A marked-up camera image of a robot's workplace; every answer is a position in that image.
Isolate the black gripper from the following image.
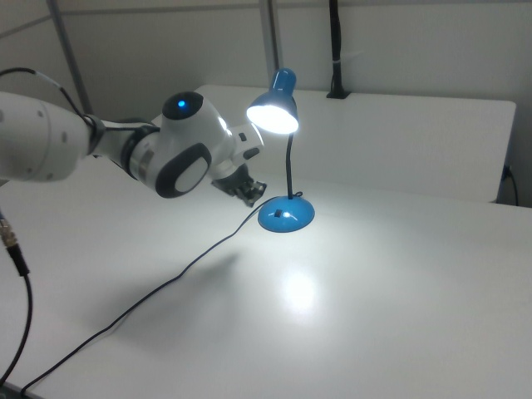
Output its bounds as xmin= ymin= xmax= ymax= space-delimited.
xmin=210 ymin=164 xmax=268 ymax=209

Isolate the blue gooseneck desk lamp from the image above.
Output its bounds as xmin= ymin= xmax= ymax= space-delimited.
xmin=245 ymin=67 xmax=316 ymax=234

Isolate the black lamp power cord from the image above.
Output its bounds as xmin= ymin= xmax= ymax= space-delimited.
xmin=20 ymin=190 xmax=304 ymax=394

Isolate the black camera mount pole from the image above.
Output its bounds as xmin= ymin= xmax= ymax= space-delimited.
xmin=326 ymin=0 xmax=350 ymax=100

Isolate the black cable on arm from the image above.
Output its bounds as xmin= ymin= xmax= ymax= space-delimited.
xmin=0 ymin=67 xmax=105 ymax=130

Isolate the grey partition corner post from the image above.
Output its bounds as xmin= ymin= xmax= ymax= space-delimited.
xmin=47 ymin=0 xmax=93 ymax=118

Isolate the black camera cable with connector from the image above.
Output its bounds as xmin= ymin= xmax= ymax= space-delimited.
xmin=0 ymin=209 xmax=33 ymax=375

